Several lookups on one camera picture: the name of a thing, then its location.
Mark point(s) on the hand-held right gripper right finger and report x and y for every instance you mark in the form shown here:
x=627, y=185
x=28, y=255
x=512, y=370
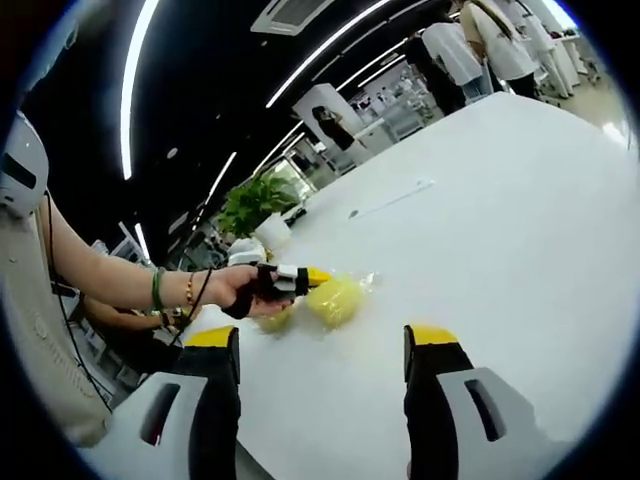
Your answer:
x=435, y=400

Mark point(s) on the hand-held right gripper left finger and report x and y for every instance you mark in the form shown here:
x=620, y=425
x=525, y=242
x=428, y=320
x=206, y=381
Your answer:
x=200, y=410

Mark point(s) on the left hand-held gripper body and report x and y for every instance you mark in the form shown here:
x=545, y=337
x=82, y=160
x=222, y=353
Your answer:
x=247, y=252

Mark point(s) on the yellow silicone block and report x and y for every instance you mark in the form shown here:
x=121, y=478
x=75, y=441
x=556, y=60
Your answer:
x=336, y=302
x=274, y=322

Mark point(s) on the person's left hand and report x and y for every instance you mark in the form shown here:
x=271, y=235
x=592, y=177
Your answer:
x=235, y=290

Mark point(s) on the white plant pot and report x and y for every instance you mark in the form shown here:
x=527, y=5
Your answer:
x=272, y=231

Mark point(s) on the green potted plant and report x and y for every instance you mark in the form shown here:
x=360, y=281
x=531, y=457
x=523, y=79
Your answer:
x=255, y=202

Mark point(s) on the small black device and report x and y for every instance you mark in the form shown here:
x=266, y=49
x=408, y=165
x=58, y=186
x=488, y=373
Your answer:
x=295, y=214

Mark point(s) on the clear plastic wrap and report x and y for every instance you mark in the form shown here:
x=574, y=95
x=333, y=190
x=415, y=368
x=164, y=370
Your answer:
x=364, y=280

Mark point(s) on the cream knitted cardigan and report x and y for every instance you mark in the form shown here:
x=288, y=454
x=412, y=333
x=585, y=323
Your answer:
x=40, y=325

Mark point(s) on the long ceiling light strip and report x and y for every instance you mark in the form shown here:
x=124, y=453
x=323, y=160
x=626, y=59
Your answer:
x=325, y=50
x=132, y=90

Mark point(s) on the white chest-worn device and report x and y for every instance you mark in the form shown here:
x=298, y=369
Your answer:
x=22, y=165

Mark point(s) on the ceiling air conditioner vent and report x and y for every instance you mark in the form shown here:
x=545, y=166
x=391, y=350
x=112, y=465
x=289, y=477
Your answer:
x=292, y=14

